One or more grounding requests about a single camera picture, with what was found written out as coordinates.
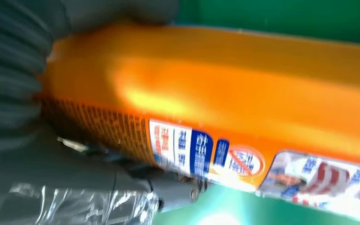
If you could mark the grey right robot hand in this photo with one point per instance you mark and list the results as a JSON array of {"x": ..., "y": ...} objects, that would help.
[{"x": 43, "y": 174}]

